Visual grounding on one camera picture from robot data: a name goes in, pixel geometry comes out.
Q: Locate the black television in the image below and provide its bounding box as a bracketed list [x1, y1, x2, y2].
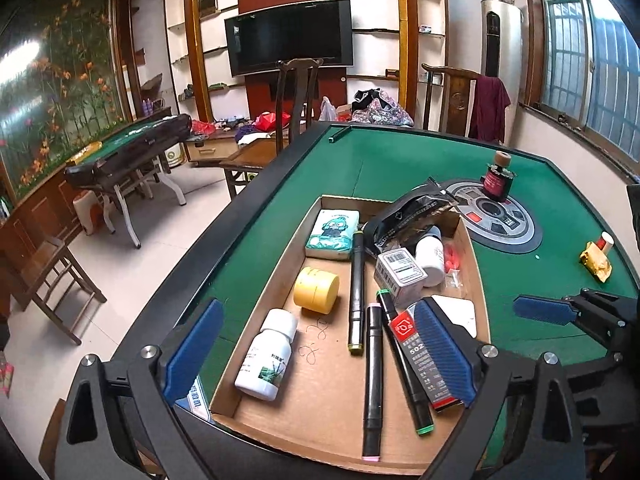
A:
[224, 0, 354, 76]

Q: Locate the cardboard box tray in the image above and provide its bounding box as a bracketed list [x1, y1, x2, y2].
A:
[209, 195, 462, 479]

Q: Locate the white standing air conditioner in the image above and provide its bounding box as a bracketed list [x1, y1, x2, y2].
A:
[480, 0, 523, 145]

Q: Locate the small white barcode box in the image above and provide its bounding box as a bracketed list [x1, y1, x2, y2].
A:
[374, 247, 427, 308]

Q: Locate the small white red cup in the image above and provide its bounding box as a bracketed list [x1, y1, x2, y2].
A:
[596, 231, 615, 255]

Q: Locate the blue cartoon tissue pack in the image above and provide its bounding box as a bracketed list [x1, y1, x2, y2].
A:
[305, 209, 360, 261]

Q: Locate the wooden chair at left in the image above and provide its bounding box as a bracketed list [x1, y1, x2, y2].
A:
[1, 219, 106, 346]

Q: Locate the black red glue box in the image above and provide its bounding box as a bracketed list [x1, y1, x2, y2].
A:
[390, 298, 461, 412]

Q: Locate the black marker yellow cap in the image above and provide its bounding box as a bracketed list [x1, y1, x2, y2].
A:
[347, 231, 366, 356]

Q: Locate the black marker pink cap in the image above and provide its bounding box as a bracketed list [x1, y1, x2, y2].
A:
[362, 302, 384, 463]

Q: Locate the round mahjong table console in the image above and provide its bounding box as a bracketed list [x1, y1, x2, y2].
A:
[440, 179, 544, 255]

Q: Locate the wooden armchair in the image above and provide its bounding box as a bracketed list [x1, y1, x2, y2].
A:
[422, 63, 480, 136]

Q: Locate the black jar red label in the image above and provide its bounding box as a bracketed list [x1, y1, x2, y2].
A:
[482, 151, 515, 203]

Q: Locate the white medicine bottle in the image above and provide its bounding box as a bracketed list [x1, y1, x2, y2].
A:
[234, 309, 298, 402]

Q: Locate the white charger box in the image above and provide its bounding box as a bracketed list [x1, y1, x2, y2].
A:
[432, 295, 477, 338]

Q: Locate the folding mahjong table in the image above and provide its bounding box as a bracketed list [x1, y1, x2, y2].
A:
[64, 114, 192, 248]

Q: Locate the low wooden table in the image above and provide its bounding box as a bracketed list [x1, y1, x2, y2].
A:
[184, 127, 302, 201]

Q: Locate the black marker green cap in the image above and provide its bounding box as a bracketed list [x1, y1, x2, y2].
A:
[376, 289, 435, 437]

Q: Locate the clear box red candle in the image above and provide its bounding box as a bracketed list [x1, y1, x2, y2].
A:
[444, 242, 463, 289]

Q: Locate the white round jar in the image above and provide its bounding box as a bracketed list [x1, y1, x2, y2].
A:
[416, 235, 445, 287]

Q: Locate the black snack bag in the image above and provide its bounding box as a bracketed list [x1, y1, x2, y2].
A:
[362, 177, 459, 258]

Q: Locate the yellow snack packet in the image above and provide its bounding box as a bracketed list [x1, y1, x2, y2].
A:
[579, 242, 613, 283]

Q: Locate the maroon cloth on chair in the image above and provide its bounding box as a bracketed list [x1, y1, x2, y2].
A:
[469, 76, 511, 144]

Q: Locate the dark wooden chair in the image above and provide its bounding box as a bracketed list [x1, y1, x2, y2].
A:
[274, 58, 323, 155]

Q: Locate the pile of clothes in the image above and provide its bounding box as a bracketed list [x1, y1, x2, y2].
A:
[352, 88, 414, 127]

